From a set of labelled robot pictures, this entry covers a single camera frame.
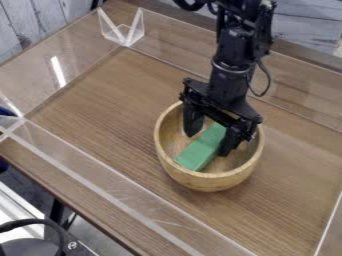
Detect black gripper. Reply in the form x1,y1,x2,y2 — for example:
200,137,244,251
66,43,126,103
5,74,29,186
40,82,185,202
179,61,263,156

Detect green rectangular block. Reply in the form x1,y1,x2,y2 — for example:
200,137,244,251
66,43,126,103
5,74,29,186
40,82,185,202
173,123,225,172

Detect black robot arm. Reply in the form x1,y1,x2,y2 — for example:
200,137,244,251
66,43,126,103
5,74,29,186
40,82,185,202
172,0,276,156

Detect brown wooden bowl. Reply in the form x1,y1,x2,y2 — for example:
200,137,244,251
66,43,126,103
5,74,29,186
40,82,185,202
153,101,264,192

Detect black table leg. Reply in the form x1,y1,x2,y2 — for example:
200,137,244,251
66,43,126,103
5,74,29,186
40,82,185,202
49,199,65,224

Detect blue object at left edge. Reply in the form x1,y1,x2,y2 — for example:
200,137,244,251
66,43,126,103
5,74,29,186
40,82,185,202
0,106,17,117

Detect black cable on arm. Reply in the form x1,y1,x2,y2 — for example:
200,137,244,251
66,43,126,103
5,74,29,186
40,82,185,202
245,58,272,98

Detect clear acrylic corner bracket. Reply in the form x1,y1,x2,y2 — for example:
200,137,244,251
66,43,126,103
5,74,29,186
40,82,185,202
96,8,144,47

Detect black cable bottom left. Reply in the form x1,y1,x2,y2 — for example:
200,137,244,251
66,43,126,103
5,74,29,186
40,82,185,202
0,218,64,256

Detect grey metal base plate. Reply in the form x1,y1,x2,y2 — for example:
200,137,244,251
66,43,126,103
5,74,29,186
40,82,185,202
0,238,98,256

